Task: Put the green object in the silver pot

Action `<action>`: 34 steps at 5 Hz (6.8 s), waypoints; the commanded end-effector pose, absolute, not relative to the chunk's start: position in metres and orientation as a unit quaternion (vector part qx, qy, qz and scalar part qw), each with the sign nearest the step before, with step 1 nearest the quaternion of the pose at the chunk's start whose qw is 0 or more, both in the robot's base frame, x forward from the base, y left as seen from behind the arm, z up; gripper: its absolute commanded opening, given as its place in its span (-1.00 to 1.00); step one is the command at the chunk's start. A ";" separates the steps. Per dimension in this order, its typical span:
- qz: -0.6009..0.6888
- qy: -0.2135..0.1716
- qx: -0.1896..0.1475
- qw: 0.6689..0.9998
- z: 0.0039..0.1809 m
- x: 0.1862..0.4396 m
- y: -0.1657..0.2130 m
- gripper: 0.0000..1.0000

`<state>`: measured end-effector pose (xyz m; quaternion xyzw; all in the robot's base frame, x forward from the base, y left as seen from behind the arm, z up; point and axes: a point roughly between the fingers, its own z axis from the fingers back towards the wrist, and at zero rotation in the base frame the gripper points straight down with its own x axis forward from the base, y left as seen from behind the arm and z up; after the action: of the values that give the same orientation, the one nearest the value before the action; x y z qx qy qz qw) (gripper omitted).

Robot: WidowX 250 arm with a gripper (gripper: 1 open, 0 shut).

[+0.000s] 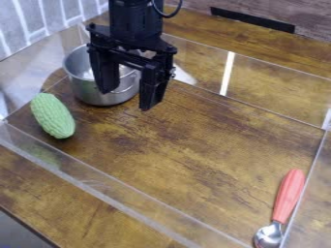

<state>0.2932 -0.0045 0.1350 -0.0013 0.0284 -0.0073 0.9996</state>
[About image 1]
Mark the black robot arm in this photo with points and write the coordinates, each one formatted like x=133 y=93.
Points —
x=137 y=19

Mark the black wall slot strip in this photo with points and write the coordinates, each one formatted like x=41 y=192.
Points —
x=256 y=20

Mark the red handled metal spoon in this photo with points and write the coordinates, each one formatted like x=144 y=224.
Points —
x=269 y=236

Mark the green bumpy gourd toy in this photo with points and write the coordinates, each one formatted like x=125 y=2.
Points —
x=53 y=116

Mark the silver metal pot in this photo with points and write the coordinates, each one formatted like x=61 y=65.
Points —
x=82 y=81

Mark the clear acrylic tray barrier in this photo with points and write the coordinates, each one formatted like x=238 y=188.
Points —
x=181 y=176

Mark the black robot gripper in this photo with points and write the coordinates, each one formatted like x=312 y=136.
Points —
x=149 y=54

